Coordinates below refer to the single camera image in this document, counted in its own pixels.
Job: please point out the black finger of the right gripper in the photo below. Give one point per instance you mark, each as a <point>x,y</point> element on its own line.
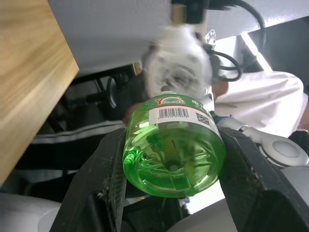
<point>195,10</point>

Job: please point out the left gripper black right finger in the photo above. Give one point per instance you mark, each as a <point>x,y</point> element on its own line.
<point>256,193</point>

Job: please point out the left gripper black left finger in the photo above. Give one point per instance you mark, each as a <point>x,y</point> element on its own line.
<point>96,188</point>

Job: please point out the white mosquito repellent heater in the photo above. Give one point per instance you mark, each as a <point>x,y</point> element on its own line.
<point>178,60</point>

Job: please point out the green liquid repellent bottle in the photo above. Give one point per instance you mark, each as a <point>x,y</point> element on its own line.
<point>173,157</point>

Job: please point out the silver robot body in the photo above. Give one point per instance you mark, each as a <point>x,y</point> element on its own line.
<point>285,149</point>

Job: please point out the person in white shirt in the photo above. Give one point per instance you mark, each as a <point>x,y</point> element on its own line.
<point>260,96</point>

